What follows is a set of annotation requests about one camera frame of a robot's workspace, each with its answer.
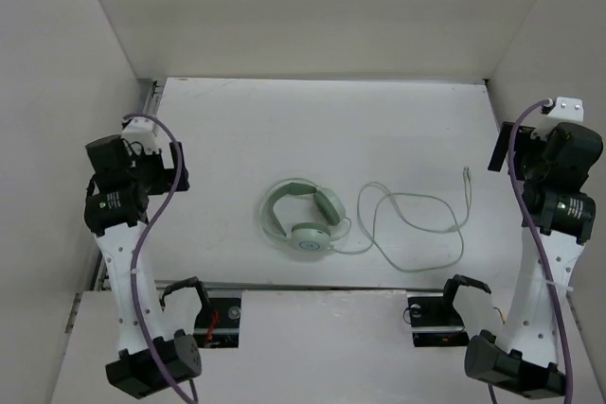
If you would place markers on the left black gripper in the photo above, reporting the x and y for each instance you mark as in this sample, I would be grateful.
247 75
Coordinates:
167 178

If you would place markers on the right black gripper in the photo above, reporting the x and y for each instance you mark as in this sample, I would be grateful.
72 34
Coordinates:
525 142

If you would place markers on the mint green headphones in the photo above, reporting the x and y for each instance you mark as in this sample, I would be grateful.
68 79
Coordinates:
309 236

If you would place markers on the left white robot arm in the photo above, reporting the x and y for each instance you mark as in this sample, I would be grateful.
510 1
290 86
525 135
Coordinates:
156 348

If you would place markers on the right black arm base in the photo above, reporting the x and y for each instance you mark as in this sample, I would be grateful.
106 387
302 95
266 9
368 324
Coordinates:
432 324

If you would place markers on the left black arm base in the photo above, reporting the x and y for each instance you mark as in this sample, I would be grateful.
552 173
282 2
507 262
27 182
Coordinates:
219 327

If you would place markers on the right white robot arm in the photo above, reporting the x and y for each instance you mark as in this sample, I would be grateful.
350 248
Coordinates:
528 353

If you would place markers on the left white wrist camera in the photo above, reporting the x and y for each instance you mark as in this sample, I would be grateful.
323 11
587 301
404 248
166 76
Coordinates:
141 134

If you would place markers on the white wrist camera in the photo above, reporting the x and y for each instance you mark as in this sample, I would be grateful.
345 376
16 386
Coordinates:
555 111
141 134

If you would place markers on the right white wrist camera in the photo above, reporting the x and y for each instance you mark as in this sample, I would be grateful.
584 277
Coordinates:
555 111

